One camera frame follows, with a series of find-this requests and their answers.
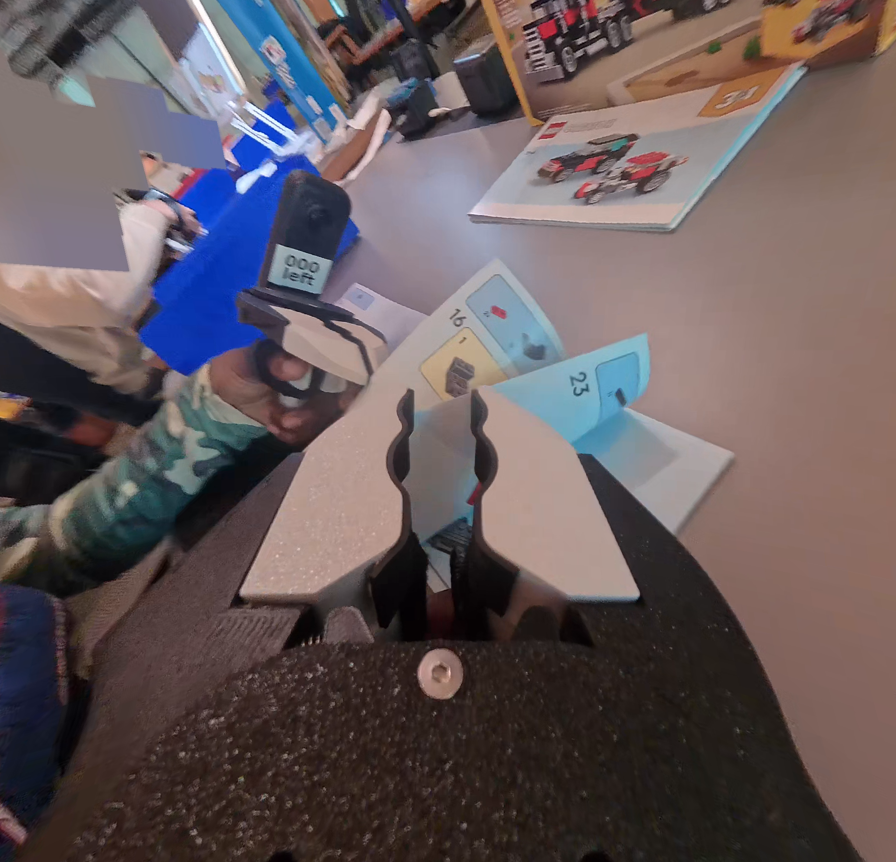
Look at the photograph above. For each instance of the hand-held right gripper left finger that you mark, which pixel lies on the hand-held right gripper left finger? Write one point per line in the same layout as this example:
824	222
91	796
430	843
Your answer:
336	519

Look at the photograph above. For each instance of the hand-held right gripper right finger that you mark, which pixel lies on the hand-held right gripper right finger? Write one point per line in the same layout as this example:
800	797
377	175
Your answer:
553	519

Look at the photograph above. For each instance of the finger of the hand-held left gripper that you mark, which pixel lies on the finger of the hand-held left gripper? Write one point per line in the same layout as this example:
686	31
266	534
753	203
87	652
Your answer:
376	351
322	355

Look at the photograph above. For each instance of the person's left forearm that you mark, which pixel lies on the person's left forearm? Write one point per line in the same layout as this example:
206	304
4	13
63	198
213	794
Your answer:
119	498

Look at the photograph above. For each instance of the grey desk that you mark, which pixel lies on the grey desk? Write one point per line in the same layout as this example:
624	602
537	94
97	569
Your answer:
735	316

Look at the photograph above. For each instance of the person's left hand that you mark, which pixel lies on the person's left hand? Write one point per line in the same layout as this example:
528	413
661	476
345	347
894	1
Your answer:
241	390

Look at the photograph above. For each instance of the blue tablecloth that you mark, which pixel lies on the blue tablecloth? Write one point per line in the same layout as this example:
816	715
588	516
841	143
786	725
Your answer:
210	281

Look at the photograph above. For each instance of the blue toy box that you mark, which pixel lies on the blue toy box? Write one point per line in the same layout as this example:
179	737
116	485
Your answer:
280	50

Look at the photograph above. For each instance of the black bag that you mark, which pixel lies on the black bag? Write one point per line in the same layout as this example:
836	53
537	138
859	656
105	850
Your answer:
486	78

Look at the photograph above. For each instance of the instruction booklet with car cover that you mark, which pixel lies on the instruction booklet with car cover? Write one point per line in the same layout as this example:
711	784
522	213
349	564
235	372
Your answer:
630	183

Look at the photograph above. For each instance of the navy printed clothing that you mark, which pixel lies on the navy printed clothing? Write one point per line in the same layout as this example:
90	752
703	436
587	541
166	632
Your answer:
28	701

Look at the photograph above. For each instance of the toy brick box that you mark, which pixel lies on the toy brick box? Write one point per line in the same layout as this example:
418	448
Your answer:
630	43

